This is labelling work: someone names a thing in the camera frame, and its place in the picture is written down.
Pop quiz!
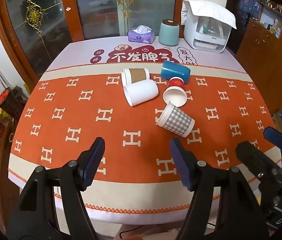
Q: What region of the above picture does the grey checked paper cup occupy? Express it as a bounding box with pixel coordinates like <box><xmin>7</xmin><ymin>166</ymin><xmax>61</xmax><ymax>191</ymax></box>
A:
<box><xmin>156</xmin><ymin>101</ymin><xmax>195</xmax><ymax>138</ymax></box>

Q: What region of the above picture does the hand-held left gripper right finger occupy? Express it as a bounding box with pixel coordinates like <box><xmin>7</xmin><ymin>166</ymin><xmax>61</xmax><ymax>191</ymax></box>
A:
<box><xmin>169</xmin><ymin>138</ymin><xmax>270</xmax><ymax>240</ymax></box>

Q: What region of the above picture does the plain white paper cup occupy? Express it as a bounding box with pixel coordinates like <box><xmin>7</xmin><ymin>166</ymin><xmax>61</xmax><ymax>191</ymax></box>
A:
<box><xmin>123</xmin><ymin>79</ymin><xmax>159</xmax><ymax>107</ymax></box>

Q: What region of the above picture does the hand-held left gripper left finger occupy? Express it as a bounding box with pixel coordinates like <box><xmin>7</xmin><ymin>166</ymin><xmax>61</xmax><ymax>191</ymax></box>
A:
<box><xmin>6</xmin><ymin>137</ymin><xmax>106</xmax><ymax>240</ymax></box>

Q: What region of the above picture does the blue plastic cup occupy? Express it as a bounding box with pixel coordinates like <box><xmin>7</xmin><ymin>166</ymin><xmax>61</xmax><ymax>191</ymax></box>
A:
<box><xmin>160</xmin><ymin>60</ymin><xmax>191</xmax><ymax>84</ymax></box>

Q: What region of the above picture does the white countertop appliance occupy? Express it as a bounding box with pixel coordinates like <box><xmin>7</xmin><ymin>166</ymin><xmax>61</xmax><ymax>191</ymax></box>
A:
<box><xmin>182</xmin><ymin>15</ymin><xmax>232</xmax><ymax>53</ymax></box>

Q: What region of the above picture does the shelf with small boxes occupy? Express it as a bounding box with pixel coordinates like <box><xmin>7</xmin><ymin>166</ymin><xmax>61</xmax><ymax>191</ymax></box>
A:
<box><xmin>252</xmin><ymin>0</ymin><xmax>282</xmax><ymax>39</ymax></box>

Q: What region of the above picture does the red patterned paper cup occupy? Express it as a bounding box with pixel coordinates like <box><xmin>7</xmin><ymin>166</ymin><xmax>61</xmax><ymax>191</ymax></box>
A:
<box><xmin>162</xmin><ymin>77</ymin><xmax>187</xmax><ymax>107</ymax></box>

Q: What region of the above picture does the white cup with brown sleeve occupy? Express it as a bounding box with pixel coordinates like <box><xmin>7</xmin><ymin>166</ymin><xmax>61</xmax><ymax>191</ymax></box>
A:
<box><xmin>121</xmin><ymin>67</ymin><xmax>151</xmax><ymax>87</ymax></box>

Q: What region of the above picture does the purple tissue box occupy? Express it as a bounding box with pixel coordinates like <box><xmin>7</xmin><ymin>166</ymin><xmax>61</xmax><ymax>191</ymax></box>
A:
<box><xmin>128</xmin><ymin>25</ymin><xmax>155</xmax><ymax>43</ymax></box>

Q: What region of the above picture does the wooden cabinet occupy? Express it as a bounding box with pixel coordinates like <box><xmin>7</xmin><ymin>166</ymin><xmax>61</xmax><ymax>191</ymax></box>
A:
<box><xmin>236</xmin><ymin>17</ymin><xmax>282</xmax><ymax>120</ymax></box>

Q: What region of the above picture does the orange printed tablecloth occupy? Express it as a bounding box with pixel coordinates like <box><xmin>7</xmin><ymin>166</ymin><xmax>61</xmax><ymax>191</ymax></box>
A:
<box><xmin>8</xmin><ymin>35</ymin><xmax>282</xmax><ymax>221</ymax></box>

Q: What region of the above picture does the yellow round container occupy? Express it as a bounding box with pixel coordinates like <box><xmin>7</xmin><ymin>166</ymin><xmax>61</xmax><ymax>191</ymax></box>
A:
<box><xmin>0</xmin><ymin>106</ymin><xmax>11</xmax><ymax>119</ymax></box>

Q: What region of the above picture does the dark basket with red filling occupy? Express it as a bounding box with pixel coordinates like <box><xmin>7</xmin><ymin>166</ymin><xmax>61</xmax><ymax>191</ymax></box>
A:
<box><xmin>0</xmin><ymin>87</ymin><xmax>27</xmax><ymax>118</ymax></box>

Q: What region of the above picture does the wooden glass door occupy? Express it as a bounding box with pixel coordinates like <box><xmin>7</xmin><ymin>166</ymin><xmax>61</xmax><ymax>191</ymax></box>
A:
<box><xmin>0</xmin><ymin>0</ymin><xmax>85</xmax><ymax>84</ymax></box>
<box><xmin>58</xmin><ymin>0</ymin><xmax>209</xmax><ymax>41</ymax></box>

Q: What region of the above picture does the teal canister with brown lid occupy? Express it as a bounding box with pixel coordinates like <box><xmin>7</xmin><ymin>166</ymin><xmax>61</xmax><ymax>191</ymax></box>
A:
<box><xmin>158</xmin><ymin>19</ymin><xmax>180</xmax><ymax>46</ymax></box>

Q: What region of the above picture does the white padded cover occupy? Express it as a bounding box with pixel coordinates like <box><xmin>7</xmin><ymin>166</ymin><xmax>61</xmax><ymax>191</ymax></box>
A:
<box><xmin>181</xmin><ymin>0</ymin><xmax>237</xmax><ymax>29</ymax></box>

